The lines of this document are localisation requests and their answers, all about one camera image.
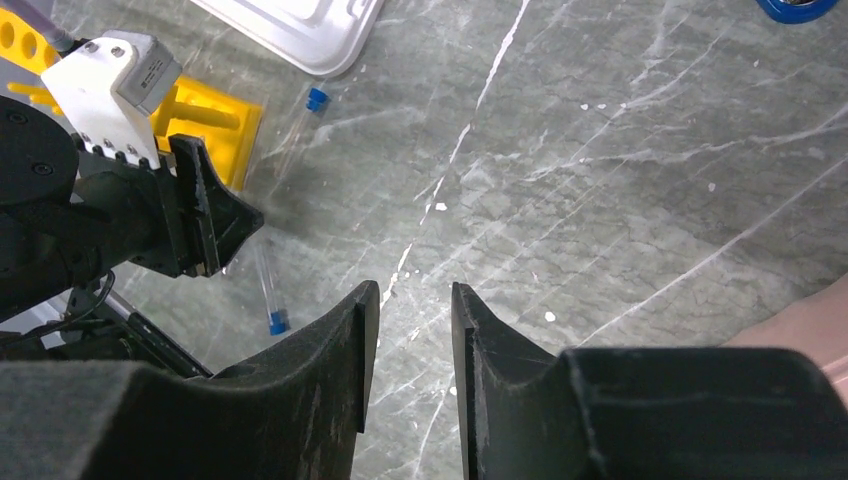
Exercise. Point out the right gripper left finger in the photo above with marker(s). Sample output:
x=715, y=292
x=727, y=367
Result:
x=292, y=411

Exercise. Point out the yellow test tube rack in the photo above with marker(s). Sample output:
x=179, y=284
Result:
x=227, y=125

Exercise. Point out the pink plastic bin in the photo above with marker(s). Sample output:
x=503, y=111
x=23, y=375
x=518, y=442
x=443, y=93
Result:
x=815, y=327

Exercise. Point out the blue stapler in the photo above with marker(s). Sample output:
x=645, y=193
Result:
x=796, y=12

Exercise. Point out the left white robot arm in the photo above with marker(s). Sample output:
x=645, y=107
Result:
x=70, y=215

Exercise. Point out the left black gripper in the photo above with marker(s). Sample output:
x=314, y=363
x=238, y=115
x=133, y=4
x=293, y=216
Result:
x=142, y=224

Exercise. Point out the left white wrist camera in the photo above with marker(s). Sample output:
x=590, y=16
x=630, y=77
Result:
x=109, y=88

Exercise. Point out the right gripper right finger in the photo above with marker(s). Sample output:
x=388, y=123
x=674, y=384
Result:
x=637, y=413

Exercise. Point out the white plastic lid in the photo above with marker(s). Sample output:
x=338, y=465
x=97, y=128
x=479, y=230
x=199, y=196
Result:
x=322, y=38

